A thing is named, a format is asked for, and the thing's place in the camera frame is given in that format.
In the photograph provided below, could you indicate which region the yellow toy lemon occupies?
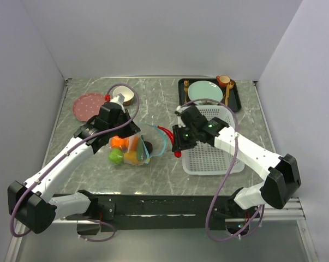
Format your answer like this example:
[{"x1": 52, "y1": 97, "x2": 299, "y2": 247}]
[{"x1": 123, "y1": 151, "x2": 142, "y2": 165}]

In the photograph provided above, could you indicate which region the dark purple toy mangosteen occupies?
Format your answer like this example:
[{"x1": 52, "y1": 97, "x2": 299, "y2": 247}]
[{"x1": 144, "y1": 141, "x2": 153, "y2": 154}]

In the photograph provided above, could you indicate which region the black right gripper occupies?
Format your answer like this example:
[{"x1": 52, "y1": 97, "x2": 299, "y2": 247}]
[{"x1": 172, "y1": 123, "x2": 198, "y2": 152}]

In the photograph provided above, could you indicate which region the brown ceramic cup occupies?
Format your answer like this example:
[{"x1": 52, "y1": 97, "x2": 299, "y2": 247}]
[{"x1": 216, "y1": 75, "x2": 235, "y2": 88}]

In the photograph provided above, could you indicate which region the white plastic mesh basket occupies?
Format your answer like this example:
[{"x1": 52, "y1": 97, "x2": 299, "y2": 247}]
[{"x1": 181, "y1": 105, "x2": 235, "y2": 176}]

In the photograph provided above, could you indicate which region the floral paper bowl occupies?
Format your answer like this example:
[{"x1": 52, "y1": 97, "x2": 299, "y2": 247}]
[{"x1": 112, "y1": 85, "x2": 135, "y2": 106}]

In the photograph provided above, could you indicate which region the clear zip top bag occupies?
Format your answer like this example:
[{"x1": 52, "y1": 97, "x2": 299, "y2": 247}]
[{"x1": 108, "y1": 123, "x2": 168, "y2": 166}]

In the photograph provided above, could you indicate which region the red toy chili pepper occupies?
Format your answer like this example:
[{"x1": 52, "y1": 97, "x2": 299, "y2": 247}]
[{"x1": 157, "y1": 126, "x2": 182, "y2": 158}]

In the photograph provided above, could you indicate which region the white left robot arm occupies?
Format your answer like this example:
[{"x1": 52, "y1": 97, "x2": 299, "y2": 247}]
[{"x1": 8, "y1": 102, "x2": 140, "y2": 234}]

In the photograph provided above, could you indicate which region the mint green plate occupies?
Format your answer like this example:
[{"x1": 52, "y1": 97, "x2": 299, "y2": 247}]
[{"x1": 188, "y1": 80, "x2": 223, "y2": 105}]

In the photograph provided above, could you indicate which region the pink dotted plate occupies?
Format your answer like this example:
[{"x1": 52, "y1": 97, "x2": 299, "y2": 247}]
[{"x1": 72, "y1": 93, "x2": 105, "y2": 122}]

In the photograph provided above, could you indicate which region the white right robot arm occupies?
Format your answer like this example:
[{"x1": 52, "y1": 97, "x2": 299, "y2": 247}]
[{"x1": 171, "y1": 106, "x2": 301, "y2": 217}]

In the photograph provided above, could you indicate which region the aluminium front rail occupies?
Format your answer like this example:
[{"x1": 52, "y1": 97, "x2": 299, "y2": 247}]
[{"x1": 262, "y1": 198, "x2": 306, "y2": 221}]

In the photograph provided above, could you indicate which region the gold fork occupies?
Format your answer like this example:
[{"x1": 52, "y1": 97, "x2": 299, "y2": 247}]
[{"x1": 183, "y1": 80, "x2": 189, "y2": 104}]

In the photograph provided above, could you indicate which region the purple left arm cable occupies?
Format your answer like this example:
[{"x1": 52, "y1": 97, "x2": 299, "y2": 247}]
[{"x1": 10, "y1": 83, "x2": 140, "y2": 243}]

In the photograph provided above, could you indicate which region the orange toy tangerine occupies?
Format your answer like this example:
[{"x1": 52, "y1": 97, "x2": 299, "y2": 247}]
[
  {"x1": 128, "y1": 135, "x2": 139, "y2": 151},
  {"x1": 110, "y1": 136, "x2": 129, "y2": 150}
]

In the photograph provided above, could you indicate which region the green toy apple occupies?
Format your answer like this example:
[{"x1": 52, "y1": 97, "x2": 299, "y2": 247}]
[{"x1": 108, "y1": 148, "x2": 123, "y2": 165}]

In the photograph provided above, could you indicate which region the wooden spoon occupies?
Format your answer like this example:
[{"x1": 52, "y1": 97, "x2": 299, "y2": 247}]
[{"x1": 225, "y1": 80, "x2": 235, "y2": 95}]

